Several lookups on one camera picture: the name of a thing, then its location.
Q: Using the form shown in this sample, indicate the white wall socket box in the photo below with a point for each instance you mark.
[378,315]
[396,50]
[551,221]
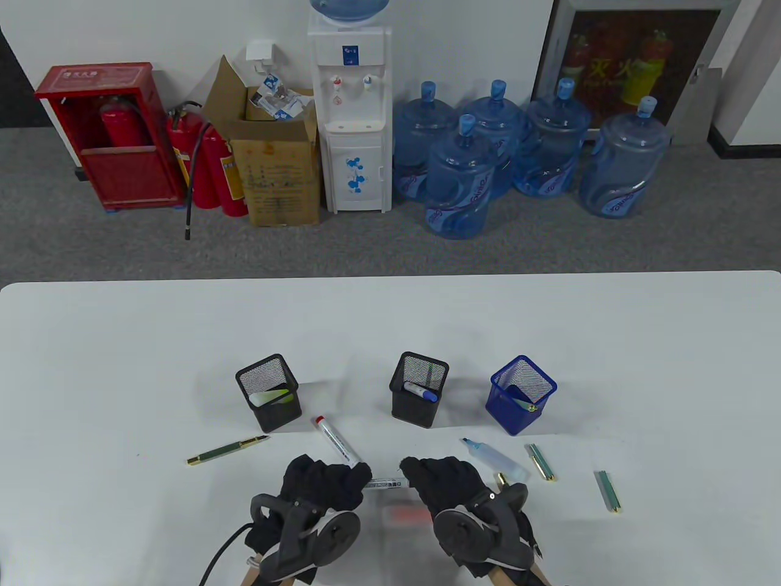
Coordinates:
[259,50]

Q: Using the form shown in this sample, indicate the person's left forearm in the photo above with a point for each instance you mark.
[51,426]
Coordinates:
[250,574]

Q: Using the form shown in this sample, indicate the red fire extinguisher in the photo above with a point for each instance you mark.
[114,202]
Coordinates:
[183,140]
[125,125]
[226,177]

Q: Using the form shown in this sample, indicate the white red marker pen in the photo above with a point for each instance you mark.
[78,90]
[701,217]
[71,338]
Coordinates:
[332,436]

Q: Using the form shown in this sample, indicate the person's right hand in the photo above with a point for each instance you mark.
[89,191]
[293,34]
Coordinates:
[445,479]

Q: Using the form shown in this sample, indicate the red fire extinguisher cabinet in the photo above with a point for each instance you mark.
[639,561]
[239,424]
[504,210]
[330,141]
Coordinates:
[131,177]

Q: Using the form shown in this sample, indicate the white blue marker pen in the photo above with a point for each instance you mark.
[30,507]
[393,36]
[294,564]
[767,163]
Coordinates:
[421,392]

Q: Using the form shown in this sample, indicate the yellow-green highlighter pen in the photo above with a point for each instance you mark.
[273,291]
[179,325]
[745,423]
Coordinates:
[271,398]

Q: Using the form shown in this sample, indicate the blue water jug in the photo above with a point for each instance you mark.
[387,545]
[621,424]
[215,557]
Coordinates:
[552,140]
[421,128]
[457,183]
[622,165]
[497,116]

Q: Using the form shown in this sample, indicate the orange highlighter pen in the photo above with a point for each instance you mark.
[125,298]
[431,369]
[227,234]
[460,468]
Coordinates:
[409,517]

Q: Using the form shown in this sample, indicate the white water dispenser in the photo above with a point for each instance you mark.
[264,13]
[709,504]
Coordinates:
[354,177]

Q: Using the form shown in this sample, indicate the blue highlighter pen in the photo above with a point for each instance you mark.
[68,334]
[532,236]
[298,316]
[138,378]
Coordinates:
[497,461]

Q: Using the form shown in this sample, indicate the blue dispenser water bottle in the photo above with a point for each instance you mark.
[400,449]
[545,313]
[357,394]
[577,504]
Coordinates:
[348,7]

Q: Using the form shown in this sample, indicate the green gold fountain pen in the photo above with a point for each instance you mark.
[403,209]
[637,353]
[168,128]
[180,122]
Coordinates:
[501,479]
[226,451]
[528,405]

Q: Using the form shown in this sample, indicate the person's right forearm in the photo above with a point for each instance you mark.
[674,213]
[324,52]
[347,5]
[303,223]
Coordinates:
[506,577]

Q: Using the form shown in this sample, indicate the brown cardboard box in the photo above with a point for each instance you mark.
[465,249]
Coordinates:
[277,183]

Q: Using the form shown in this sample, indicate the person's left hand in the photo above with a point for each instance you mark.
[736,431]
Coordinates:
[323,482]

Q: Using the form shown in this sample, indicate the black mesh pen holder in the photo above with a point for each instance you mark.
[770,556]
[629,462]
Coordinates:
[415,412]
[271,415]

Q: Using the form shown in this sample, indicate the blue mesh pen holder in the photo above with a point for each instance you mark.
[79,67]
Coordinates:
[509,418]

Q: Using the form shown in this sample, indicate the grey metal cabinet door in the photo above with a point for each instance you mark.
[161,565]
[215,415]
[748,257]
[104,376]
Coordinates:
[695,107]

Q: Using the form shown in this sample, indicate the white blue packets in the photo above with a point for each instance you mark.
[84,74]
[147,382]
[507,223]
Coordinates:
[280,104]

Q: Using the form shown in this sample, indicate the green gold pen cap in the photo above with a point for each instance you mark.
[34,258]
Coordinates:
[540,464]
[608,491]

